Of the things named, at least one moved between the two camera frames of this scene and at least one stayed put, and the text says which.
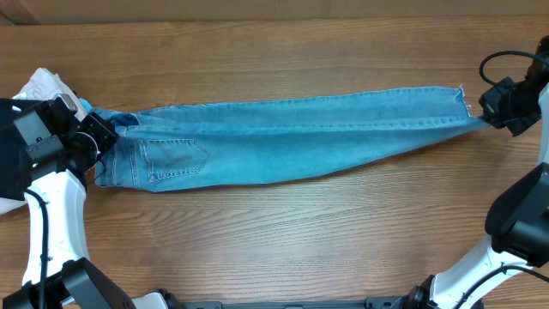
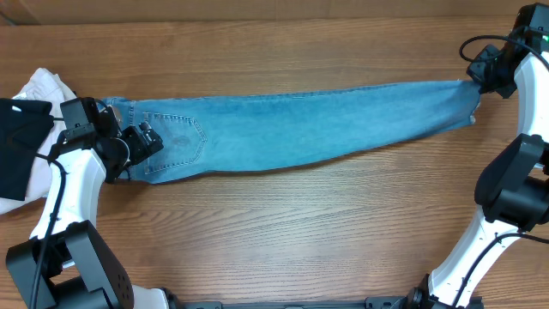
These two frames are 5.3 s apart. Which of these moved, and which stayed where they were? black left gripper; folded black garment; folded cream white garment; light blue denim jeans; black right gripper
Moved: black left gripper; black right gripper; light blue denim jeans
Stayed: folded cream white garment; folded black garment
